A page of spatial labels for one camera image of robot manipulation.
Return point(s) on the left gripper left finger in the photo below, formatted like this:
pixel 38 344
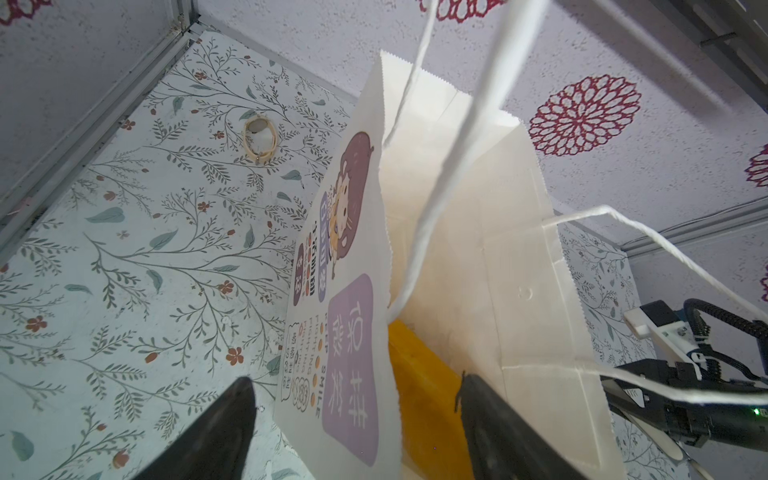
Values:
pixel 217 443

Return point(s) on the long baguette loaf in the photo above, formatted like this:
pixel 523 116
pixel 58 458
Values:
pixel 433 434

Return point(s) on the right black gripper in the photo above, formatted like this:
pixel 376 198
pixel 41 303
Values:
pixel 695 394

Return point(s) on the white paper bag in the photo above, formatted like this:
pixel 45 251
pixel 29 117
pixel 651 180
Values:
pixel 434 212

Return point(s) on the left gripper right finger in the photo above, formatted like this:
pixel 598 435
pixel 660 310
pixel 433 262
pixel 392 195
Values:
pixel 501 444

